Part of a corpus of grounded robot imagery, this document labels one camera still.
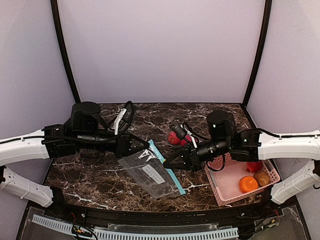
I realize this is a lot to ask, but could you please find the black front table rail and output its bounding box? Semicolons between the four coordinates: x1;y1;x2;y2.
66;202;280;226

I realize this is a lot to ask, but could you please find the clear zip bag blue zipper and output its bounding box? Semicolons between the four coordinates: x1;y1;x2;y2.
167;131;199;146

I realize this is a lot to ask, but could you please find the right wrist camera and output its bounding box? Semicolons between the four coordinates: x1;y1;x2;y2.
169;121;198;148

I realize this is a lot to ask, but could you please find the right black frame post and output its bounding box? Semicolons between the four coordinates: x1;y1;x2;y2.
242;0;273;109

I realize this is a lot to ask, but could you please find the orange tangerine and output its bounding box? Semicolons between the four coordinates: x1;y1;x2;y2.
238;176;259;193

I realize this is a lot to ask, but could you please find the brown kiwi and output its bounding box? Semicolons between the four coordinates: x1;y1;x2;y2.
253;170;271;187

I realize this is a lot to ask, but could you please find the pink plastic basket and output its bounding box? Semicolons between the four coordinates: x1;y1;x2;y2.
204;152;281;207

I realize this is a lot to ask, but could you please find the white slotted cable duct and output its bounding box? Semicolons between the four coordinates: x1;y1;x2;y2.
31;214;239;240

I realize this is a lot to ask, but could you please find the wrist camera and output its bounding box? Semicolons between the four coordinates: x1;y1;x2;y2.
113;100;135;135
169;121;198;148

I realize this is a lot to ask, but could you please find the red strawberry fruit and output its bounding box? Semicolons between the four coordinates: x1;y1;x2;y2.
246;161;263;173

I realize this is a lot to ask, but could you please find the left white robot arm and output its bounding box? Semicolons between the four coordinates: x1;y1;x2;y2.
0;101;150;208

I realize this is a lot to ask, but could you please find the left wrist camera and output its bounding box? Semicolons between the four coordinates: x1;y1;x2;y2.
113;100;135;135

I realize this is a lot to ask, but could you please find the red tomato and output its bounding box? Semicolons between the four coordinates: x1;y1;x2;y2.
180;135;192;146

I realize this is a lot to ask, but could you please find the black frame post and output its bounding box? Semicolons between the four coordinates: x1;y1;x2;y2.
50;0;81;104
242;0;273;109

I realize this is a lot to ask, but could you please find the left black frame post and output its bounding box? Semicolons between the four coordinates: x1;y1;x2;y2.
50;0;81;104

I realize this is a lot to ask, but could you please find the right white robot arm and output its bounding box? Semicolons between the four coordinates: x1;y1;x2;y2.
163;110;320;205

